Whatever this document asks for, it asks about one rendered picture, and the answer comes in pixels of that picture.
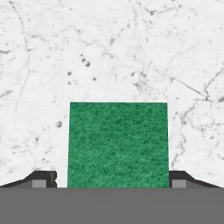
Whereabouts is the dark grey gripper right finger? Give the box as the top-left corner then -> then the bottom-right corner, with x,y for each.
168,170 -> 224,189

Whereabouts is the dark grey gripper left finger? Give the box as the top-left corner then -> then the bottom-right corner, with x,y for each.
0,170 -> 59,189

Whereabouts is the green sponge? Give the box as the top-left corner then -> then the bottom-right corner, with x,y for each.
66,101 -> 171,189

